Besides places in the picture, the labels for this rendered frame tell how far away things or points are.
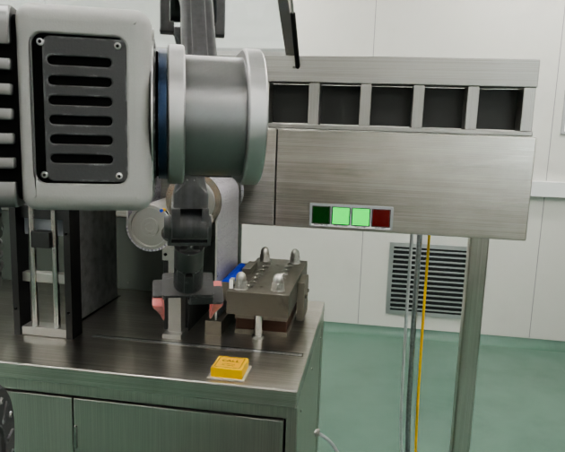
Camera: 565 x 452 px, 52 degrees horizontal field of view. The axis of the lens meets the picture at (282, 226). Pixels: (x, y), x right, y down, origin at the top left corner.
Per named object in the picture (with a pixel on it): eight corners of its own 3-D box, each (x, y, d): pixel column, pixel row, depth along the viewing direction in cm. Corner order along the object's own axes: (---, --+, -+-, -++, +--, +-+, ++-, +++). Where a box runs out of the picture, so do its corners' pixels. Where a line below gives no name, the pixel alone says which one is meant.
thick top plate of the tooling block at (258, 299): (226, 313, 149) (226, 291, 148) (256, 275, 188) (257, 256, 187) (288, 318, 146) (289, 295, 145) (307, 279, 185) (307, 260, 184)
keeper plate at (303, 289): (296, 320, 164) (297, 282, 162) (300, 309, 173) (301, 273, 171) (305, 321, 163) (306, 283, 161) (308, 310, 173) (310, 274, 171)
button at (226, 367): (210, 378, 127) (210, 367, 127) (218, 365, 134) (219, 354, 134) (241, 380, 126) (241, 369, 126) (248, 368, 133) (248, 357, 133)
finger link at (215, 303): (186, 305, 126) (186, 273, 120) (219, 304, 128) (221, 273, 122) (186, 329, 121) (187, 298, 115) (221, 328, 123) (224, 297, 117)
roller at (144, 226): (127, 247, 154) (126, 203, 152) (161, 231, 179) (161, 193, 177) (170, 251, 152) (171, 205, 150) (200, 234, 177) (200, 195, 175)
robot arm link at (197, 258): (174, 250, 108) (204, 250, 109) (173, 227, 113) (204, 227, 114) (174, 277, 112) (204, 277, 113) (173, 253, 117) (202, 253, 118)
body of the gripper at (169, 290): (162, 279, 120) (161, 252, 116) (212, 278, 122) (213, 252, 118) (161, 302, 115) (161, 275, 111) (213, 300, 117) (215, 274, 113)
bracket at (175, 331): (161, 339, 149) (160, 221, 144) (169, 331, 155) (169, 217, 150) (179, 341, 148) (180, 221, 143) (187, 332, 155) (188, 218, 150)
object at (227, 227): (214, 289, 152) (215, 219, 149) (235, 268, 175) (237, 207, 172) (216, 289, 152) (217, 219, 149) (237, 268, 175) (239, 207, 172)
